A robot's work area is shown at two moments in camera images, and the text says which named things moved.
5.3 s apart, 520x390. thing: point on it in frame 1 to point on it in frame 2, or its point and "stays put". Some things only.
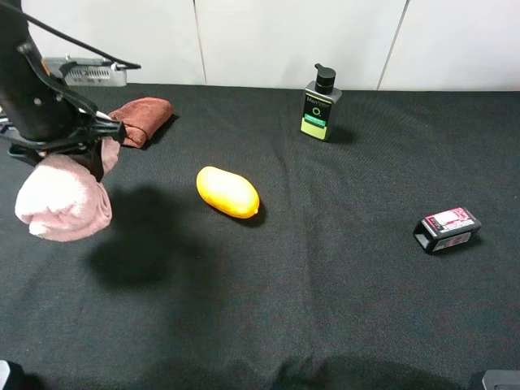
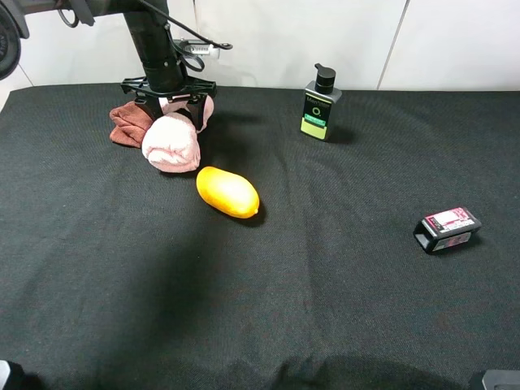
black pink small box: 444,230 stays put
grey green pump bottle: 319,99 stays put
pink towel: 62,199 to 171,141
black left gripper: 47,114 to 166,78
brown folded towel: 140,117 stays put
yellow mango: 227,192 stays put
